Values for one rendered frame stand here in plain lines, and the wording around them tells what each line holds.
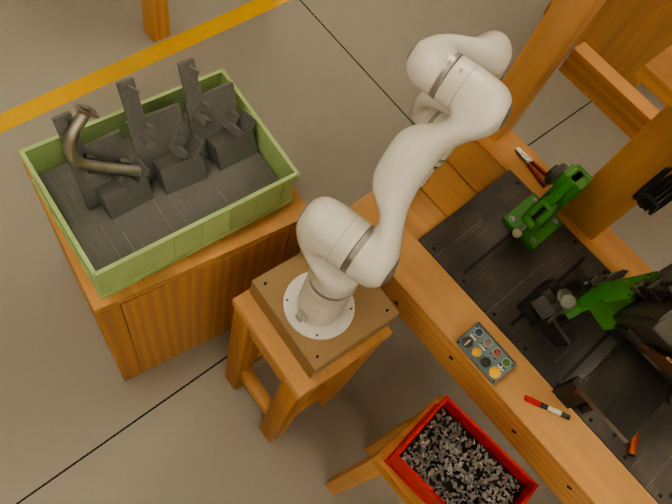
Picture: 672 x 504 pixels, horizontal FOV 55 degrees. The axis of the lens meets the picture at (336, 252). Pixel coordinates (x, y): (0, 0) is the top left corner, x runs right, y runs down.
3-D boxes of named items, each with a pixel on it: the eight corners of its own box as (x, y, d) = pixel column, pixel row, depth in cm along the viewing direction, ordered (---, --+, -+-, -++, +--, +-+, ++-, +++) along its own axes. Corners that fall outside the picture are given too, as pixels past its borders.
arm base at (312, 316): (314, 354, 164) (329, 330, 148) (267, 298, 168) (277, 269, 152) (368, 312, 172) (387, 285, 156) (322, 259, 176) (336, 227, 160)
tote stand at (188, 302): (124, 381, 243) (94, 311, 173) (70, 266, 257) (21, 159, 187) (282, 303, 268) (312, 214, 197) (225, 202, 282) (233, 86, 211)
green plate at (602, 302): (586, 335, 168) (650, 326, 149) (568, 309, 168) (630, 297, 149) (612, 309, 172) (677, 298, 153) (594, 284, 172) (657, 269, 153)
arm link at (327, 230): (339, 310, 150) (365, 268, 130) (276, 263, 152) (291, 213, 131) (367, 274, 156) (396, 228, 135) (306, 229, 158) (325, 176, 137)
